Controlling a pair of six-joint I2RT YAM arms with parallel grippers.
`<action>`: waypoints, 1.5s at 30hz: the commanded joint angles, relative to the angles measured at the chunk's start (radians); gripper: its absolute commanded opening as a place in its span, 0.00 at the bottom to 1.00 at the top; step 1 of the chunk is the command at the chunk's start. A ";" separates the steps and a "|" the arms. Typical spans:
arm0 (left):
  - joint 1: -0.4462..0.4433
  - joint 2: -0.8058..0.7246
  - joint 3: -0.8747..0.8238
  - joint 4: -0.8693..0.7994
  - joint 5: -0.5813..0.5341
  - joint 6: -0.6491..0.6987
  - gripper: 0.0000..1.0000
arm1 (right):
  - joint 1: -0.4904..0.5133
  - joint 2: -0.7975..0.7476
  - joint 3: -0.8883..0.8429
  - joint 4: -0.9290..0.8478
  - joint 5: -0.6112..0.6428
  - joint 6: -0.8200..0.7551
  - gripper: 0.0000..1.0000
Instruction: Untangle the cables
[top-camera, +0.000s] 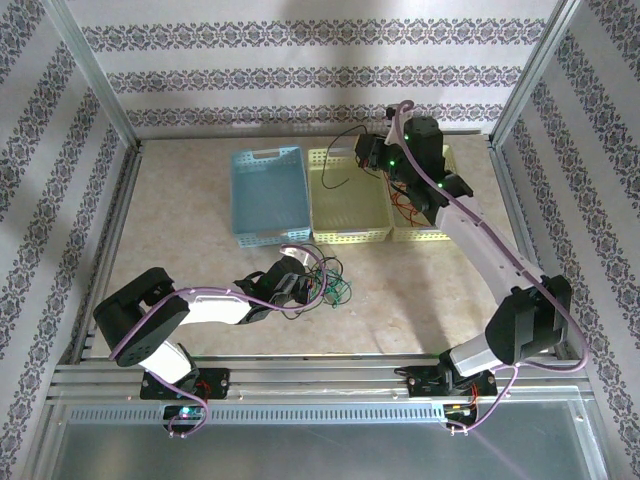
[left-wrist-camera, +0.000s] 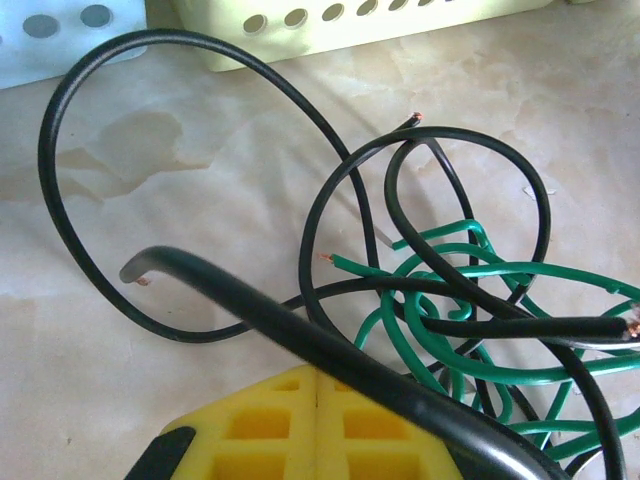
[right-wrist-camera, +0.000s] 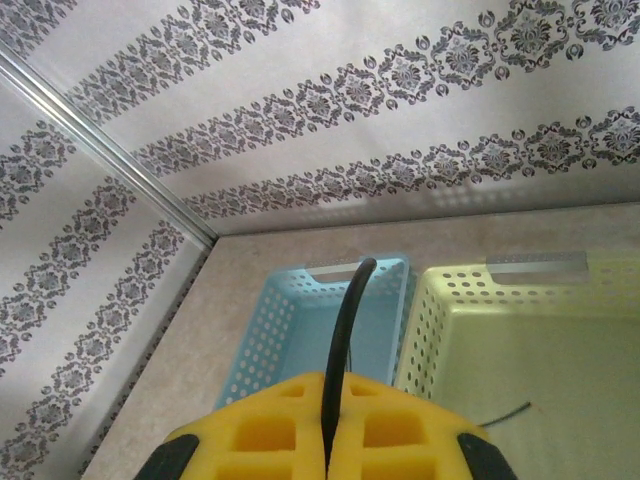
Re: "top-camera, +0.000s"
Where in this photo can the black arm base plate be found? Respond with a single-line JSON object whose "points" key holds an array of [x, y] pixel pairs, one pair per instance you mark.
{"points": [[425, 385], [215, 385]]}

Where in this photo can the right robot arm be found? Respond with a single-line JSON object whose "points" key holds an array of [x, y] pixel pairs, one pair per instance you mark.
{"points": [[480, 240]]}

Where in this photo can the pale yellow plastic basket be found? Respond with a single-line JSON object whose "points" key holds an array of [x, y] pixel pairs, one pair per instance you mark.
{"points": [[420, 234], [350, 210]]}

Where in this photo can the grey metal panel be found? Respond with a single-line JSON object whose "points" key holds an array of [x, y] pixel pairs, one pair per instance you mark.
{"points": [[310, 452]]}

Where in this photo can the blue plastic basket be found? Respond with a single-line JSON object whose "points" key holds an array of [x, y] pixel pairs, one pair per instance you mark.
{"points": [[265, 200]]}

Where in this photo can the small circuit board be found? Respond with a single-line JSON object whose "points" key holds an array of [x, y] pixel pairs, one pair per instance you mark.
{"points": [[460, 411], [185, 412]]}

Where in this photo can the aluminium enclosure frame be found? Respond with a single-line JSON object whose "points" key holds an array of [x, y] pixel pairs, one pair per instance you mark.
{"points": [[320, 380]]}

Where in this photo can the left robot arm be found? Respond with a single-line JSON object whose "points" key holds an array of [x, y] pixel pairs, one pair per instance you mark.
{"points": [[210, 305]]}

